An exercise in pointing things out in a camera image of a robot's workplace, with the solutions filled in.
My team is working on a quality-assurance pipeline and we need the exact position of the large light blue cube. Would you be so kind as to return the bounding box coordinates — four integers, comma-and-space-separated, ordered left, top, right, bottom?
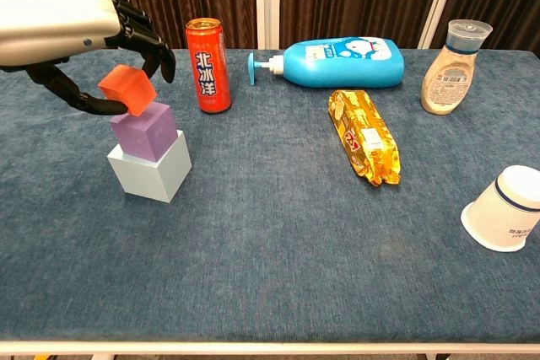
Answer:
106, 129, 193, 203

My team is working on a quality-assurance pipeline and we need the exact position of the white table frame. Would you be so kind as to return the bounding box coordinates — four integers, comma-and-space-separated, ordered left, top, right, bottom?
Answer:
0, 340, 540, 360

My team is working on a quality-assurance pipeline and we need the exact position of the small orange block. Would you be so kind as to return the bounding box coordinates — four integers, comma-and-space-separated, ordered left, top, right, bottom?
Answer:
97, 64, 158, 117

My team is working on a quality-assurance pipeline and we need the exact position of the red soda can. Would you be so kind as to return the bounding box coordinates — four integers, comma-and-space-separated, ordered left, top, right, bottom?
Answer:
185, 17, 233, 114

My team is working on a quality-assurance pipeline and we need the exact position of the blue pump lotion bottle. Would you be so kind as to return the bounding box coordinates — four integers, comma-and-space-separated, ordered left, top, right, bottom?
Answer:
247, 36, 406, 89

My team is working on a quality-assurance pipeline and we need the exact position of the golden snack package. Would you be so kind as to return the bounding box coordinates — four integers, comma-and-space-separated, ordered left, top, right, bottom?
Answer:
328, 89, 402, 187

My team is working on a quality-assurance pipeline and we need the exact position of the white paper cup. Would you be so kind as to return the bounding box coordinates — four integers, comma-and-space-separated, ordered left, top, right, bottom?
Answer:
460, 164, 540, 253

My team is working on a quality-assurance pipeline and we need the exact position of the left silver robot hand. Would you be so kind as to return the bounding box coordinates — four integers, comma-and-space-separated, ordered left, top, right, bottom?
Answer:
0, 0, 176, 116

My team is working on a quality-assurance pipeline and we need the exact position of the blue fabric table cover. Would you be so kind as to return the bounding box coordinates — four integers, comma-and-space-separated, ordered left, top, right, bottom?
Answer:
0, 47, 540, 344

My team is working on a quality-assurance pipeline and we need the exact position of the medium purple cube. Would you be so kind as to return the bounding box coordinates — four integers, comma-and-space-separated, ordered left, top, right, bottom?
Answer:
109, 101, 179, 163

